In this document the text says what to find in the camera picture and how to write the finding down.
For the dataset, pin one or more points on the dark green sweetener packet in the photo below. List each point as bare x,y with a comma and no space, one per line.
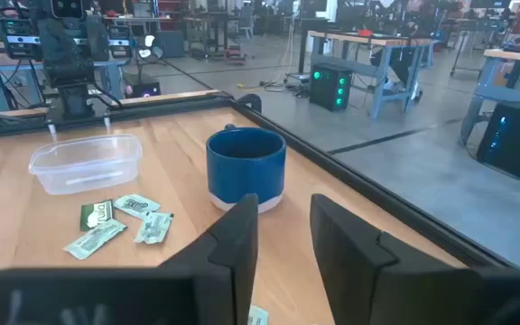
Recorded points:
96,216

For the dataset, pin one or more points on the computer tower with green lights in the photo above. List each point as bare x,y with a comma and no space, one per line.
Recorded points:
330,88

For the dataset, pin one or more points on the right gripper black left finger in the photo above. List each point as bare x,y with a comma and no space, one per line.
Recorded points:
106,298

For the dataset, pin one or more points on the person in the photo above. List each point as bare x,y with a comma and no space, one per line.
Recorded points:
397,63

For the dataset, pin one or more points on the blue ceramic mug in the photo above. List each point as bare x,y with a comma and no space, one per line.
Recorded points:
244,176

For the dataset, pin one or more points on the computer tower with blue lights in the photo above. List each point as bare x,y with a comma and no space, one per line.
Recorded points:
517,144

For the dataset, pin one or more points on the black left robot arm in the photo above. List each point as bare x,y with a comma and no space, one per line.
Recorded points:
63,58

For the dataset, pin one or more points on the computer tower with pink light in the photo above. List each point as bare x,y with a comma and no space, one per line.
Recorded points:
145,88

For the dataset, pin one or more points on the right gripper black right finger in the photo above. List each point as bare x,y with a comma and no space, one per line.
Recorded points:
400,289

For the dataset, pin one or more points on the white green sweetener packet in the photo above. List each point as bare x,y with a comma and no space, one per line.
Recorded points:
257,317
136,205
93,239
154,228

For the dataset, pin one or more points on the clear plastic container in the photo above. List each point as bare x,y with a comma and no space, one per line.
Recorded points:
84,176

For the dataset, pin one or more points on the small red object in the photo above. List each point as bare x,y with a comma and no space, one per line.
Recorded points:
365,33

